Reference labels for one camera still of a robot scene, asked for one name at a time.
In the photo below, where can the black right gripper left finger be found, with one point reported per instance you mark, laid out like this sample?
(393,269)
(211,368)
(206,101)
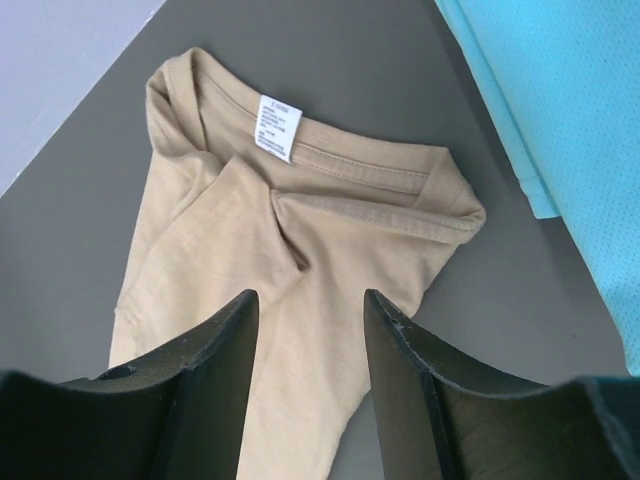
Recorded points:
(177,412)

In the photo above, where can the beige t shirt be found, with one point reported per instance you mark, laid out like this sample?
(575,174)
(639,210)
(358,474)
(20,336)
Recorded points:
(311,234)

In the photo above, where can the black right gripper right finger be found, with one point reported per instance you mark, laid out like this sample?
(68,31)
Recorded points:
(442,414)

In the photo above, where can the folded turquoise t shirt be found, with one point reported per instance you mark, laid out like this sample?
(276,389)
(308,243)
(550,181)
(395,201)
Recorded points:
(560,80)

